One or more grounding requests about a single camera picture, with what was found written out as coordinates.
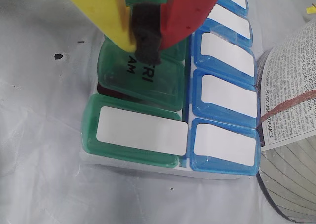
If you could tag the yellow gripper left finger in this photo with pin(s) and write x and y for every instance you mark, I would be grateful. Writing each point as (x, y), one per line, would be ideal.
(103, 9)

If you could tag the white tablecloth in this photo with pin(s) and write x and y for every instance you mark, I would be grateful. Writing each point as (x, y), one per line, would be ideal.
(49, 159)

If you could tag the weekly pill organizer box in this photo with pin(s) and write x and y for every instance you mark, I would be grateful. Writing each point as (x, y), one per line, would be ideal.
(148, 110)

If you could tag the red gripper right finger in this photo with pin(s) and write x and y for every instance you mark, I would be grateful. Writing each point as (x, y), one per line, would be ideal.
(187, 11)

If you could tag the newspaper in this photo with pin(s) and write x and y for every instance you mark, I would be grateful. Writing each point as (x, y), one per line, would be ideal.
(288, 85)

